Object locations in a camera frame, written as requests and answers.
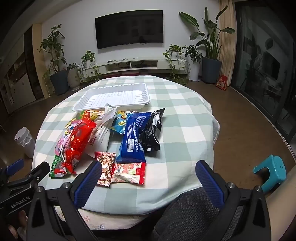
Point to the glass sliding door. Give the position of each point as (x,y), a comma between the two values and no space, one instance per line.
(259,58)

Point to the trailing plant on stand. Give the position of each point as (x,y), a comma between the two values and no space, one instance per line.
(173,49)

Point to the white television console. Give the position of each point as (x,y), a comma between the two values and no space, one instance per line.
(120,67)

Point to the small plant grey patterned pot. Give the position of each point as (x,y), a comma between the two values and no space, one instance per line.
(73,78)

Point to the pink snack packet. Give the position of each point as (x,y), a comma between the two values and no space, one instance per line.
(61,143)

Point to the red box on floor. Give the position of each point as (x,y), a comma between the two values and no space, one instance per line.
(222,83)

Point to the orange cartoon snack packet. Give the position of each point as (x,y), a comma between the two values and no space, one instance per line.
(92,115)

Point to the bushy plant white pot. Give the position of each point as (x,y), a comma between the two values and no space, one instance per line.
(194,69)

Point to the light blue cartoon snack packet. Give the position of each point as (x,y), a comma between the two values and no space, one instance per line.
(119,124)

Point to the white cabinet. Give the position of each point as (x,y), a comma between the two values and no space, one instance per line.
(18,88)

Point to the trailing vine plant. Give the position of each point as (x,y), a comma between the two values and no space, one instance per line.
(87,60)

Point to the person's left hand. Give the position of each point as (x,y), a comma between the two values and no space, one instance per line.
(19,224)

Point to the black wall television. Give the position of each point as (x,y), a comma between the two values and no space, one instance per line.
(129,29)

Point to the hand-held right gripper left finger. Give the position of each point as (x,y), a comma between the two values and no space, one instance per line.
(87,183)

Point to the green white checkered tablecloth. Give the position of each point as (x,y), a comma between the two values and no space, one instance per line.
(180,139)

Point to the tall tree plant dark pot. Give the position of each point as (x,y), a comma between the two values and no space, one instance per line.
(59,81)

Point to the small brown red snack packet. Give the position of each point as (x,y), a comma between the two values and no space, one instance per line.
(106,166)

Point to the dark blue cake packet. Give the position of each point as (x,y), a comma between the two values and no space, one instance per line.
(133,141)

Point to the red snack bag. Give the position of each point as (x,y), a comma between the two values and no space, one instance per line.
(79,141)

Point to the white trash bin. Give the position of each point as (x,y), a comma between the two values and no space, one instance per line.
(26,146)

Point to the clear orange white snack packet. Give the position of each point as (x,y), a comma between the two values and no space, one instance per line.
(108,114)

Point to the large-leaf plant dark pot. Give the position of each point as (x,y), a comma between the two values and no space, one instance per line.
(211,69)

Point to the small red white snack packet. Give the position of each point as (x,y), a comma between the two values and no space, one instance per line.
(128,172)

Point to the black snack packet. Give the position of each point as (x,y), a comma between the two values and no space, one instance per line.
(151,134)

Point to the beige curtain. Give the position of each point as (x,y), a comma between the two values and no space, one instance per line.
(229,53)

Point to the white plastic tray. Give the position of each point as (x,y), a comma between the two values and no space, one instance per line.
(115,97)

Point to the floral under cloth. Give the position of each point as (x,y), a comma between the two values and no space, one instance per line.
(104,220)

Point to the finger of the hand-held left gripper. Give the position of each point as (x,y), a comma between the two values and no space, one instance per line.
(15,166)
(38,172)

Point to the teal plastic stool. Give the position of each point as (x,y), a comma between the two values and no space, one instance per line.
(275,164)

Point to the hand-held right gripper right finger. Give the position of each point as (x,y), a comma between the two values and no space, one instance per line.
(209,183)

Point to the green snack packet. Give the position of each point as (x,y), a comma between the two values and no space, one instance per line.
(55,170)

